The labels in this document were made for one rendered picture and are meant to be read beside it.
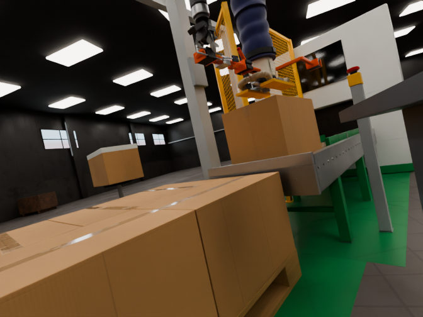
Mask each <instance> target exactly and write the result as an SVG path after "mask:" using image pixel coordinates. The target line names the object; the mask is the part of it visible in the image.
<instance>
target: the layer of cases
mask: <svg viewBox="0 0 423 317"><path fill-rule="evenodd" d="M294 249H295V243H294V239H293V234H292V230H291V225H290V219H289V216H288V210H287V207H286V201H285V196H284V192H283V187H282V183H281V178H280V174H279V172H270V173H264V174H254V175H243V176H237V177H227V178H221V179H210V180H204V181H194V182H184V183H178V184H167V185H163V186H160V187H156V188H153V189H149V190H146V191H143V192H139V193H136V194H132V195H130V196H126V197H122V198H120V199H116V200H113V201H109V202H107V203H103V204H99V205H96V206H92V207H90V208H86V209H82V210H79V211H75V212H73V213H69V214H65V215H62V216H58V217H56V218H52V219H49V220H48V221H47V220H45V221H42V222H39V223H35V224H32V225H28V226H25V227H22V228H18V229H15V230H12V231H8V232H5V233H2V234H0V317H236V316H237V315H238V314H239V313H240V312H241V311H242V309H243V308H244V307H245V306H246V304H247V303H248V302H249V301H250V300H251V299H252V298H253V297H254V295H255V294H256V293H257V292H258V290H260V288H261V287H262V286H263V285H264V284H265V282H266V281H267V280H268V279H269V278H270V277H271V276H272V275H273V273H274V272H275V271H276V270H277V268H278V267H279V266H280V265H281V264H282V263H283V262H284V261H285V259H286V258H287V257H288V256H289V254H290V253H291V252H292V251H293V250H294Z"/></svg>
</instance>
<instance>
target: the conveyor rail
mask: <svg viewBox="0 0 423 317"><path fill-rule="evenodd" d="M372 131H373V136H374V140H375V144H377V141H376V136H375V130H374V128H372ZM363 155H364V152H363V146H362V143H361V137H360V134H359V133H358V134H356V135H353V136H350V137H349V138H346V139H344V140H341V141H339V142H336V143H334V144H331V145H329V146H327V147H324V148H321V149H320V150H317V151H314V152H313V157H314V161H315V166H316V169H317V175H318V178H319V184H320V190H321V192H322V191H323V190H325V189H326V188H327V187H328V186H329V185H331V184H332V183H333V182H334V181H335V180H336V179H337V178H338V177H339V176H340V175H342V174H343V173H344V172H345V171H346V170H347V169H348V168H350V166H352V165H353V164H354V163H355V162H356V161H357V160H359V159H360V158H361V157H362V156H363Z"/></svg>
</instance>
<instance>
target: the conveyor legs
mask: <svg viewBox="0 0 423 317"><path fill-rule="evenodd" d="M355 164H356V170H357V173H358V177H353V178H345V179H341V176H339V177H338V178H337V179H336V180H335V181H334V182H333V183H332V184H331V185H329V189H330V194H331V198H332V204H333V206H287V210H288V212H328V213H335V216H336V221H337V227H338V230H339V236H340V239H341V242H343V243H352V242H353V240H354V238H353V233H352V229H351V224H350V220H349V215H348V211H347V206H346V200H345V196H344V191H343V187H342V182H354V181H359V185H360V188H361V194H362V197H363V201H371V200H372V197H371V192H370V188H369V182H368V177H367V173H366V167H365V164H364V158H363V156H362V157H361V158H360V159H359V160H357V161H356V162H355ZM293 200H294V203H299V202H300V201H302V200H301V197H300V196H293Z"/></svg>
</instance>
